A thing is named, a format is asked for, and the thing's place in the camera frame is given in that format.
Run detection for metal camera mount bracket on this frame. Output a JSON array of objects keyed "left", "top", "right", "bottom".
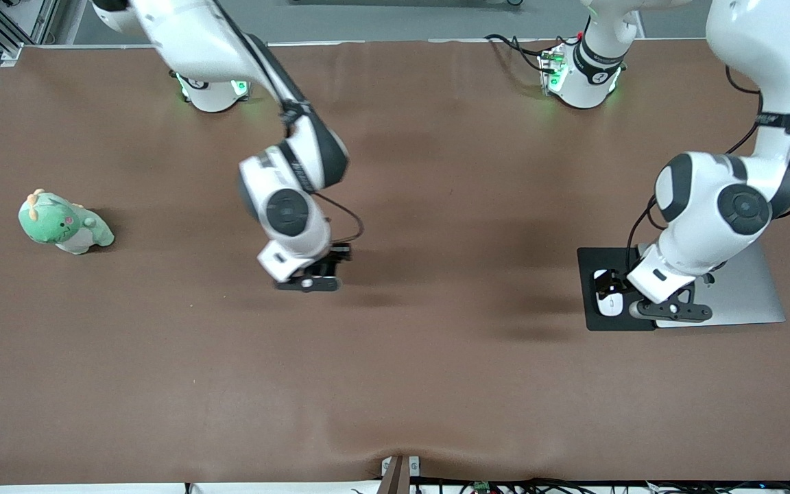
[{"left": 380, "top": 454, "right": 421, "bottom": 494}]

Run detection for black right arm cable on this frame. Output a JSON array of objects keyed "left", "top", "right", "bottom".
[{"left": 213, "top": 0, "right": 366, "bottom": 246}]

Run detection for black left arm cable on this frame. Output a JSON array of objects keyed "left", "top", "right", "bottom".
[{"left": 625, "top": 65, "right": 790, "bottom": 275}]

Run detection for white computer mouse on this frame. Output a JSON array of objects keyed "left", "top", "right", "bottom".
[{"left": 594, "top": 269, "right": 625, "bottom": 318}]

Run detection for aluminium frame profile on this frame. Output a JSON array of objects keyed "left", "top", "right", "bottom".
[{"left": 0, "top": 0, "right": 60, "bottom": 67}]

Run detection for silver closed laptop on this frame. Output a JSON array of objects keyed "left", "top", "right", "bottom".
[{"left": 654, "top": 240, "right": 787, "bottom": 329}]

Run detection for brown table cover mat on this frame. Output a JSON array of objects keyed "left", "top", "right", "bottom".
[{"left": 0, "top": 38, "right": 790, "bottom": 485}]

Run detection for black mouse pad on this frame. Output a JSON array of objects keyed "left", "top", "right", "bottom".
[{"left": 577, "top": 246, "right": 658, "bottom": 332}]

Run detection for green plush dinosaur toy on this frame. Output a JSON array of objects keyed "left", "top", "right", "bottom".
[{"left": 18, "top": 189, "right": 115, "bottom": 256}]

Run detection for black left base cables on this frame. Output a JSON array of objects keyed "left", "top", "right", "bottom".
[{"left": 484, "top": 33, "right": 550, "bottom": 73}]

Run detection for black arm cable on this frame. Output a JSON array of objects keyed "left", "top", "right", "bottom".
[
  {"left": 213, "top": 0, "right": 366, "bottom": 246},
  {"left": 625, "top": 65, "right": 790, "bottom": 275}
]

